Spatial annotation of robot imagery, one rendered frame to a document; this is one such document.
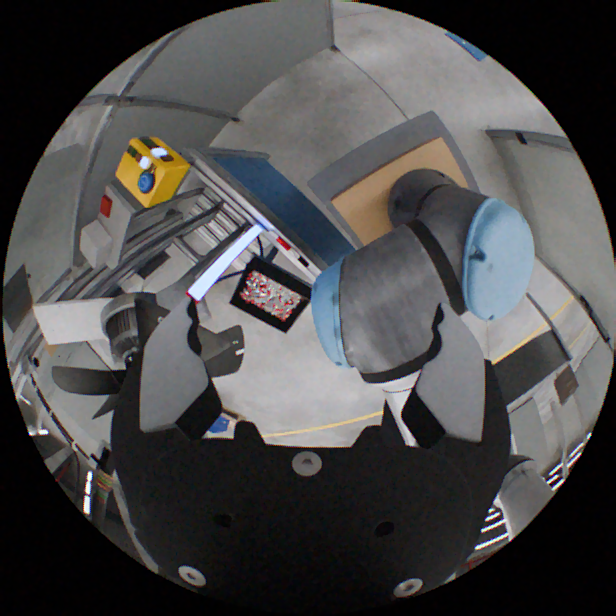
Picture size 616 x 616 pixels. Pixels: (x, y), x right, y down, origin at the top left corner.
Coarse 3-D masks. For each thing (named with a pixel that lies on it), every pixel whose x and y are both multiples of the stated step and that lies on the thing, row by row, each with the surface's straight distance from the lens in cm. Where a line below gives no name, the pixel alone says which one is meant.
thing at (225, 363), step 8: (232, 328) 70; (240, 328) 72; (224, 336) 71; (232, 336) 72; (240, 336) 73; (240, 344) 75; (224, 352) 74; (232, 352) 76; (208, 360) 73; (216, 360) 74; (224, 360) 76; (232, 360) 78; (240, 360) 81; (208, 368) 75; (216, 368) 77; (224, 368) 79; (232, 368) 81; (216, 376) 79
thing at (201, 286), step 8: (248, 232) 53; (256, 232) 56; (240, 240) 49; (248, 240) 51; (232, 248) 45; (240, 248) 46; (224, 256) 42; (232, 256) 43; (216, 264) 39; (224, 264) 40; (208, 272) 37; (216, 272) 38; (200, 280) 35; (208, 280) 36; (192, 288) 33; (200, 288) 34; (200, 296) 33
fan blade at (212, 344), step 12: (144, 300) 42; (144, 312) 44; (156, 312) 43; (168, 312) 41; (144, 324) 48; (156, 324) 46; (144, 336) 52; (204, 336) 45; (216, 336) 45; (204, 348) 48; (216, 348) 48; (204, 360) 51
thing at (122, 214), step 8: (104, 192) 104; (112, 192) 98; (112, 200) 98; (120, 200) 94; (112, 208) 99; (120, 208) 94; (128, 208) 91; (104, 216) 106; (112, 216) 100; (120, 216) 95; (128, 216) 90; (104, 224) 107; (112, 224) 101; (120, 224) 96; (128, 224) 92; (112, 232) 103; (120, 232) 97; (128, 232) 96; (120, 240) 99; (112, 248) 106; (120, 248) 101; (112, 256) 109; (120, 256) 105; (112, 264) 112
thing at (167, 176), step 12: (132, 144) 54; (144, 156) 50; (156, 156) 49; (180, 156) 53; (120, 168) 57; (132, 168) 53; (144, 168) 49; (156, 168) 47; (168, 168) 46; (180, 168) 49; (120, 180) 57; (132, 180) 53; (156, 180) 47; (168, 180) 49; (180, 180) 53; (132, 192) 53; (144, 192) 49; (156, 192) 48; (168, 192) 52; (144, 204) 50
